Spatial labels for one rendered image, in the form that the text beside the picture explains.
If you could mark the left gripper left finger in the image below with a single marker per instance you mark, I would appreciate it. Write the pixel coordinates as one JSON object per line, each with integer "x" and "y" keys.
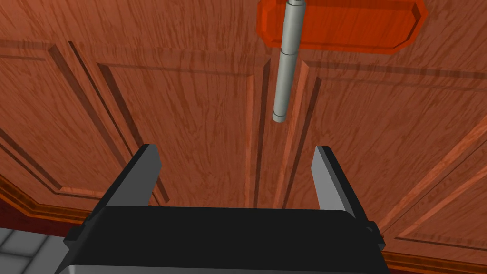
{"x": 137, "y": 179}

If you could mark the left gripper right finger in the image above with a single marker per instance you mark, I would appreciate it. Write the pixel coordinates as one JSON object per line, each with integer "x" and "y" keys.
{"x": 331, "y": 182}

